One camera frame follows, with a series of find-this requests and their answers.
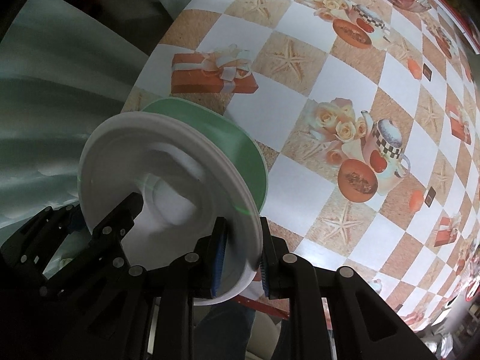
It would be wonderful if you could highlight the white paper bowl back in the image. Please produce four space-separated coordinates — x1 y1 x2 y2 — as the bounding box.
78 112 262 305

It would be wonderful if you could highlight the green square plate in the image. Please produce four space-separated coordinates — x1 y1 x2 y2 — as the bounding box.
142 97 268 211

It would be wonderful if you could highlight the person's jeans leg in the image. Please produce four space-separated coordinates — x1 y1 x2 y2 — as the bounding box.
193 300 256 360

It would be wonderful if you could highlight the pale green curtain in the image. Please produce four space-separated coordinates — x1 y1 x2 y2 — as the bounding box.
1 0 171 240

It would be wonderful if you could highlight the patterned checkered tablecloth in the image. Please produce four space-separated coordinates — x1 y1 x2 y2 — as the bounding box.
125 0 479 330

